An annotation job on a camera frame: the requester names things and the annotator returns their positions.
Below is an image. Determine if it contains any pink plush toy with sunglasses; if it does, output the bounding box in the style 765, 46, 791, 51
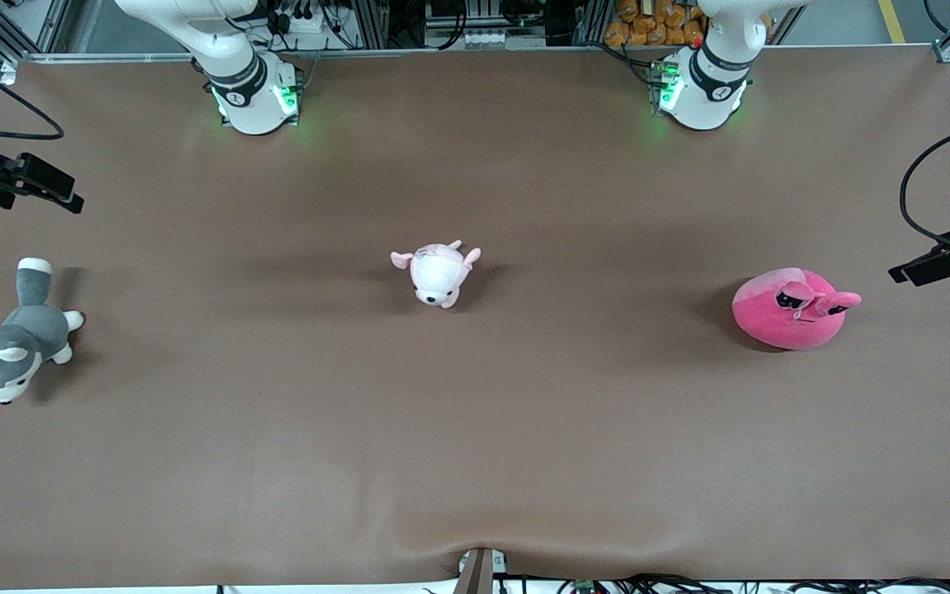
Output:
731, 268, 863, 351

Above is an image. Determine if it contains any grey white husky plush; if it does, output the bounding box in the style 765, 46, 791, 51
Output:
0, 257, 85, 405

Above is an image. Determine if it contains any white power strip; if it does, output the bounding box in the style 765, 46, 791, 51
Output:
271, 7, 334, 35

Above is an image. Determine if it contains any orange snack pile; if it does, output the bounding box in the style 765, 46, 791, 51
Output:
604, 0, 708, 47

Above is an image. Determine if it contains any small white pink plush dog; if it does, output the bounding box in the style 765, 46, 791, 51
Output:
391, 240, 482, 309

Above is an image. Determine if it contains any white connector block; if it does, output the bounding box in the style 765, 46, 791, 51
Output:
462, 31, 527, 50

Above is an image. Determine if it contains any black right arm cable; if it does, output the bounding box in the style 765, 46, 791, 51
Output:
0, 45, 65, 140

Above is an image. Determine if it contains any aluminium frame post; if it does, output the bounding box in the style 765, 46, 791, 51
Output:
574, 0, 613, 47
351, 0, 390, 49

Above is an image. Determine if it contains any black cable bundle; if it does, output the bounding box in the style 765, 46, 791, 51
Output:
516, 573, 950, 594

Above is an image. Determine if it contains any aluminium table edge rail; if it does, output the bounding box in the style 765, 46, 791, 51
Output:
17, 45, 938, 65

